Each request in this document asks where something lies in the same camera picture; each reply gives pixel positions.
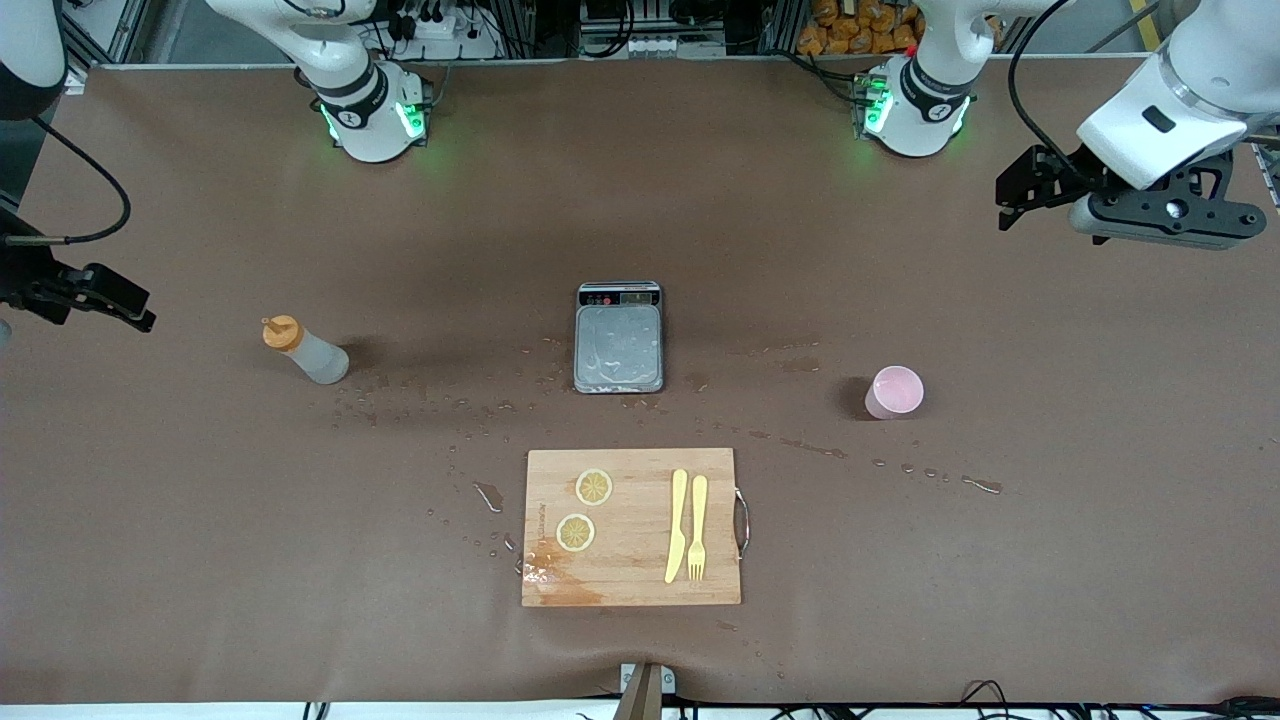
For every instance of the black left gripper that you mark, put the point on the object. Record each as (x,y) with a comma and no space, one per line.
(1058,172)

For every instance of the metal clamp bracket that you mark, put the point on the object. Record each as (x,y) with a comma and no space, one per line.
(645,695)

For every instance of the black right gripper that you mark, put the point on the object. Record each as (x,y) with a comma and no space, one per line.
(28,278)

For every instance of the pink plastic cup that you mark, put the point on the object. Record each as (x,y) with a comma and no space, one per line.
(895,392)

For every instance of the lemon slice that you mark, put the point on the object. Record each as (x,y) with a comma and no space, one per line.
(575,532)
(594,487)

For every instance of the yellow plastic knife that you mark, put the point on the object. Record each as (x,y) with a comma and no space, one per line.
(679,500)

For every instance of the yellow plastic fork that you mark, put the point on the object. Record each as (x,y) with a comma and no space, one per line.
(698,500)

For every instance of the bag of orange snacks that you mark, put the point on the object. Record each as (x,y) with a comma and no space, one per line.
(860,30)

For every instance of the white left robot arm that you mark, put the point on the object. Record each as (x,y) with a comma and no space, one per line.
(915,120)

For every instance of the white power strip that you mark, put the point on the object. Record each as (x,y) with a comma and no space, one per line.
(440,30)

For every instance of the silver digital kitchen scale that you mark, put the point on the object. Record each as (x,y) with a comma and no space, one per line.
(620,350)

